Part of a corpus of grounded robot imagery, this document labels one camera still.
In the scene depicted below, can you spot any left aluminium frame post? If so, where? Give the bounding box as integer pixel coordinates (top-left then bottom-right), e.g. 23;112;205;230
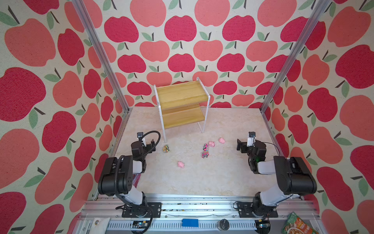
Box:
72;0;130;114

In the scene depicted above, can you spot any pink toy pig front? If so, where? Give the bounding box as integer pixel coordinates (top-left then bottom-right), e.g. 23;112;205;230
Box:
177;161;185;168

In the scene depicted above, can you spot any right aluminium frame post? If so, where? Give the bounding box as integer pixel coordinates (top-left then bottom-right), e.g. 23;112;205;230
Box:
260;0;331;116

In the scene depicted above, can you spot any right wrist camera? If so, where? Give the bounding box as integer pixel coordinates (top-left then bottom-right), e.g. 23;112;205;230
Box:
248;132;256;138

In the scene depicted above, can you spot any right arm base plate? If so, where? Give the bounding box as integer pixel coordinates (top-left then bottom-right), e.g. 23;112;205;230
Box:
234;201;279;218

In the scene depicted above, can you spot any round black knob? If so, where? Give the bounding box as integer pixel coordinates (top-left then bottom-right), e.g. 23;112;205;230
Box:
217;219;230;231

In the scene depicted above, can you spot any aluminium frame post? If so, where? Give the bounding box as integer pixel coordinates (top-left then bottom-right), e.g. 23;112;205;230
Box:
260;0;331;116
72;0;130;114

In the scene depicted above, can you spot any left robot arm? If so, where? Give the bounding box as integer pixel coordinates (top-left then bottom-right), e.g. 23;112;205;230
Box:
98;130;161;216

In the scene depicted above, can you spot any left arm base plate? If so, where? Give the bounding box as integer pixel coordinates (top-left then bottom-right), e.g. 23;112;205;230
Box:
120;202;162;218

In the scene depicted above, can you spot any blue block on rail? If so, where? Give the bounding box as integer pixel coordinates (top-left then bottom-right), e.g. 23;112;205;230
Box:
182;218;199;228

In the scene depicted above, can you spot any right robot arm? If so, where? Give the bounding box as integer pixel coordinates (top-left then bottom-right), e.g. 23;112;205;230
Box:
237;137;317;217

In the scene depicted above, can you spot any wooden two-tier shelf white frame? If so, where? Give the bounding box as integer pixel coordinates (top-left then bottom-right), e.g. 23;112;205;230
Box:
153;78;210;142

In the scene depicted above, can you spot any green snack bag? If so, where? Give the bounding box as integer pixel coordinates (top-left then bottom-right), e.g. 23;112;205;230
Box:
281;212;318;234

